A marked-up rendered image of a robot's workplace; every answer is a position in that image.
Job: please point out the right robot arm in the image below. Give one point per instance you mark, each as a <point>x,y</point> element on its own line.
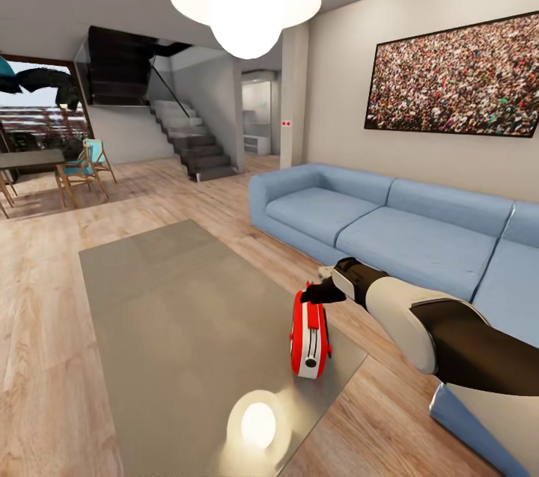
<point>494,375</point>

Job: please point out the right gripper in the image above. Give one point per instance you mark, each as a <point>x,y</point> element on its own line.
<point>319,294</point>

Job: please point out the coffee table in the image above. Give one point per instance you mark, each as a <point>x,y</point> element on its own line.
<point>194,342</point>

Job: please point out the radio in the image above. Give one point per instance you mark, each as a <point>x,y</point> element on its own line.
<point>309,343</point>

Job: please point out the picture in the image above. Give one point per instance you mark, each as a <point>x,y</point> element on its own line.
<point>478,79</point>

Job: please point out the breakfast table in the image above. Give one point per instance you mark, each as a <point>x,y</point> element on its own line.
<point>36,159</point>

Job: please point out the fixed window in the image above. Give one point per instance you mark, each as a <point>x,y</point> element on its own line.
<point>43,108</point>

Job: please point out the sofa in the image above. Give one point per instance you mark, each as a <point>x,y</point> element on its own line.
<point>482,249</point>

